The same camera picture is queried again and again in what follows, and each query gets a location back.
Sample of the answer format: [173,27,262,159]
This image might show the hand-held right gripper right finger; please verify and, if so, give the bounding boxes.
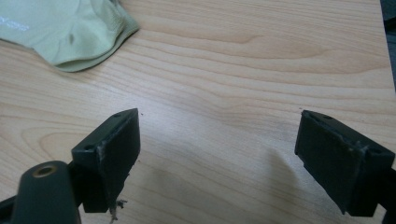
[293,108,396,218]

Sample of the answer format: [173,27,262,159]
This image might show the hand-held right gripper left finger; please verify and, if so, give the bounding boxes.
[71,107,142,219]

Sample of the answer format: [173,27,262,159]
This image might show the beige sock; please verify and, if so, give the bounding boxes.
[0,0,141,74]

